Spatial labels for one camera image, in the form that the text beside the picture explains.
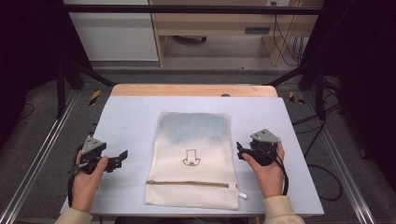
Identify bundle of hanging black cables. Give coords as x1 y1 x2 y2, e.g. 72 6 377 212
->
271 1 305 66

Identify white cabinet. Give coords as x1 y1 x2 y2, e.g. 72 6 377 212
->
63 0 161 63

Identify black metal stand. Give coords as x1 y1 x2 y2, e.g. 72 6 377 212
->
266 58 329 121
55 58 117 119

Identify light wooden desk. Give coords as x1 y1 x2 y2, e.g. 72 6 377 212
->
148 0 323 67

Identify aluminium floor rail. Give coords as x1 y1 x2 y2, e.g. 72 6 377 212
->
0 90 79 224
302 92 378 224

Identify person's right hand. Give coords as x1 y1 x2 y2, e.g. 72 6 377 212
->
242 142 287 200

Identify right hand-held gripper cable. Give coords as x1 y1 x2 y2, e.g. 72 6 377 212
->
264 148 290 197

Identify cream mesh laundry bag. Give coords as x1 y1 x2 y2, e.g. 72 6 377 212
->
144 110 248 211

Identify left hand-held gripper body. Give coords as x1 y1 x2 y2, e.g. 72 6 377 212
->
79 135 108 175

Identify black horizontal frame bar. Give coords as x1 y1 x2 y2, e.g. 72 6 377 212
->
63 4 323 16

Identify yellow black floor tape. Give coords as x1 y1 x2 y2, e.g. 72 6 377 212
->
287 91 306 105
89 90 103 107

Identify dark curtain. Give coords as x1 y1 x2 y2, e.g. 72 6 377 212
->
298 0 396 190
0 0 93 147

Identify white table mat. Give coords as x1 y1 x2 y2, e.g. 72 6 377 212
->
60 95 325 217

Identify person's left hand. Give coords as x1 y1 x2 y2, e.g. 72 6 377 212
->
71 150 109 214

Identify left hand-held gripper cable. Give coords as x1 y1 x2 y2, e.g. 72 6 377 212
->
66 145 85 208

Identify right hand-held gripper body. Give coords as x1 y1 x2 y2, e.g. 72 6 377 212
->
248 128 281 167

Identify wooden table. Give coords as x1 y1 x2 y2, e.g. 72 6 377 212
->
110 83 279 98

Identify hand-held gripper cable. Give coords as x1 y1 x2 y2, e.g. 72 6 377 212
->
66 145 85 208
264 148 290 197

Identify black floor cable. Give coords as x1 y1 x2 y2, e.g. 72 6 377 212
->
291 102 344 203

